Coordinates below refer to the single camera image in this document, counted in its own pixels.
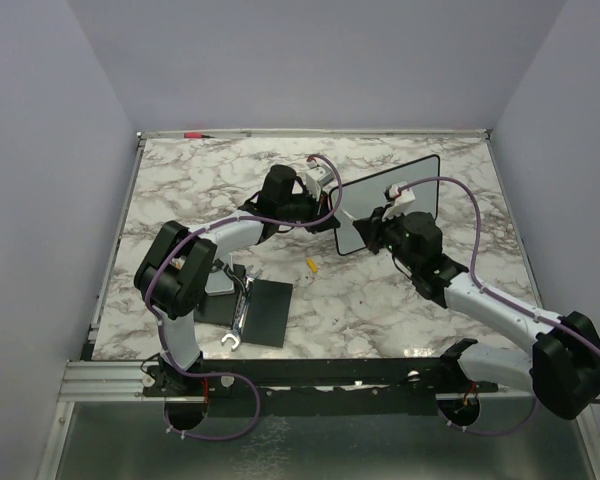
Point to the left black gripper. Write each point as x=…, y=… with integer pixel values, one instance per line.
x=320, y=208

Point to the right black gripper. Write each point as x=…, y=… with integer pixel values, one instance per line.
x=372, y=227

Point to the black framed whiteboard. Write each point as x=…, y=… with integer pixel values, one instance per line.
x=364, y=194

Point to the yellow marker cap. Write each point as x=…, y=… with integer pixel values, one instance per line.
x=312, y=266

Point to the white marker pen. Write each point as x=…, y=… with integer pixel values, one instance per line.
x=350, y=217

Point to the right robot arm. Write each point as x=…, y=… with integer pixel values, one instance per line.
x=556, y=357

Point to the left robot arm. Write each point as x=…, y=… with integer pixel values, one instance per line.
x=187, y=274

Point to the silver wrench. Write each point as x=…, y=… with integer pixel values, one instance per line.
x=235, y=333

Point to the black square mat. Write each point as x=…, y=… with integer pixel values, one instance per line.
x=267, y=315

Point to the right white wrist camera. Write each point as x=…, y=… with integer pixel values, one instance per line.
x=399, y=198

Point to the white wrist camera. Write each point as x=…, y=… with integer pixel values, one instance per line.
x=316, y=179
x=399, y=198

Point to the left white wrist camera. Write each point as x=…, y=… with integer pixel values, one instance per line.
x=316, y=179

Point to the red marker on rail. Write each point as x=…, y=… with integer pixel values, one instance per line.
x=197, y=135

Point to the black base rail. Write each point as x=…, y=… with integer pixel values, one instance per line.
x=296, y=387

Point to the aluminium table frame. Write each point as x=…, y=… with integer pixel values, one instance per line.
x=200, y=178

